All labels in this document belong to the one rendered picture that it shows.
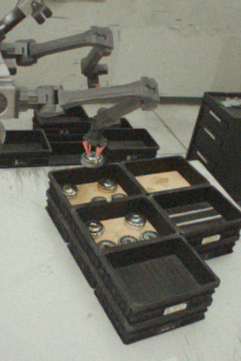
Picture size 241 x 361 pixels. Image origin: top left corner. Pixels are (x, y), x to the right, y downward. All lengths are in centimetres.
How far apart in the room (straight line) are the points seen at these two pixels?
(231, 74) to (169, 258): 419
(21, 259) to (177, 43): 384
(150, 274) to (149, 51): 371
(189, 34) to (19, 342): 430
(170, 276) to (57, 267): 50
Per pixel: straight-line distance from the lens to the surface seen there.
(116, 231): 212
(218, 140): 356
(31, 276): 204
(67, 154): 350
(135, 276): 193
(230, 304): 216
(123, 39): 518
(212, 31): 563
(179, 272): 201
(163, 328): 190
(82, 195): 231
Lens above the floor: 216
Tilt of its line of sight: 34 degrees down
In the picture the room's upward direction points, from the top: 12 degrees clockwise
